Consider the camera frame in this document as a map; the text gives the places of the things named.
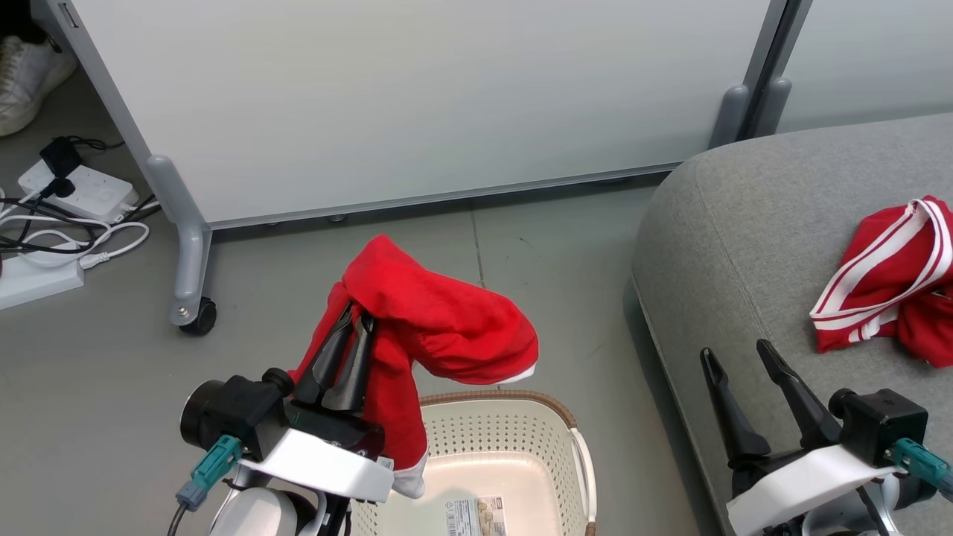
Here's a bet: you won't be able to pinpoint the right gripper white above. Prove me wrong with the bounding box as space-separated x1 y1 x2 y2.
700 339 902 536

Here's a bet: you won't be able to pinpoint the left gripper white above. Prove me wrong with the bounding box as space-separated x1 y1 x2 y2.
238 304 395 504

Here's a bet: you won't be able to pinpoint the red shirt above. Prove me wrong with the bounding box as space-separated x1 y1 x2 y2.
287 234 540 500

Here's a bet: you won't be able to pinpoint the red shorts with white stripes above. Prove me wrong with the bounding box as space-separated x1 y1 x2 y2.
809 196 953 370

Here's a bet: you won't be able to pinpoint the grey fabric sofa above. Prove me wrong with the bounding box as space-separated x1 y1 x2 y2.
631 113 953 536

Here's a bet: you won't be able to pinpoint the black caster wheel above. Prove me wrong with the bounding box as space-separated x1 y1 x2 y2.
179 298 218 336

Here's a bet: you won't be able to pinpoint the white laundry basket brown rim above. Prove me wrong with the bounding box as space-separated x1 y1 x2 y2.
350 391 598 536

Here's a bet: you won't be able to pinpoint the grey partition foot with caster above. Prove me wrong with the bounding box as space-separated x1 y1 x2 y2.
145 154 217 327

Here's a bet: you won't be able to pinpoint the printed paper label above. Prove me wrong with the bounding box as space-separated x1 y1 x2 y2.
445 497 508 536

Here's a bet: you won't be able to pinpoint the large white partition panel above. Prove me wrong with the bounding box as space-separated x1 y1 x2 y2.
30 0 790 230

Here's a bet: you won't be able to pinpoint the wide white power strip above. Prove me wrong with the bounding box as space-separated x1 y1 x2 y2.
18 162 141 223

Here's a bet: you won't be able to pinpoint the long white power strip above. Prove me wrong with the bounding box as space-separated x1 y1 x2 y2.
0 253 86 311

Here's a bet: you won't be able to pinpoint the black power adapter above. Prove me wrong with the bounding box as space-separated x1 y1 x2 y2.
39 136 82 179

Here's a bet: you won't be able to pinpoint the narrow white partition panel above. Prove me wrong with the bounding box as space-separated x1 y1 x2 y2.
774 0 953 135

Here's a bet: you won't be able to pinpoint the white sneaker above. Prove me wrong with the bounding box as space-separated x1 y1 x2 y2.
0 36 79 138

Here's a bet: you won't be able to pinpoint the dark trouser legs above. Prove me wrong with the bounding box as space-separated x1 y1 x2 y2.
0 0 47 45

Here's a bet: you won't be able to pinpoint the left teal cable connector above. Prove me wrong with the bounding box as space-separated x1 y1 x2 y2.
176 435 243 511

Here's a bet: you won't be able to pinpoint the teal cable connector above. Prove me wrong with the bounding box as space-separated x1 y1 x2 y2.
885 438 953 501
176 435 243 511

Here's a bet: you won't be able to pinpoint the right teal cable connector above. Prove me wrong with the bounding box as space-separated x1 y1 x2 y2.
885 438 953 501

